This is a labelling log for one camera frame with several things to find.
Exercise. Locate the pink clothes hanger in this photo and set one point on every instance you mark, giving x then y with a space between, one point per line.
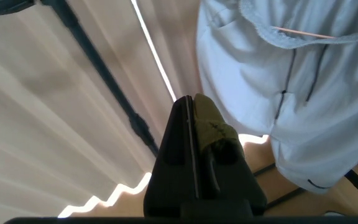
303 32

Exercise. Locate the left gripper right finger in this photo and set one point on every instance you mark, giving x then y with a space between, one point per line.
228 180

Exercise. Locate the black clothes rack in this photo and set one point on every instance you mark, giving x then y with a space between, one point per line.
103 73

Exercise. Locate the green garment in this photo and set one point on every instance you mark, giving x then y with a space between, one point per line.
210 124

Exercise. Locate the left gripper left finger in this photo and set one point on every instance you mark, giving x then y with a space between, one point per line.
169 180

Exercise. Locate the pale grey shorts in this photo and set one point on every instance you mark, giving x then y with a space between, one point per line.
322 124

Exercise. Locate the beige curtain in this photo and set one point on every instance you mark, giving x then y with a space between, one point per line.
26 109

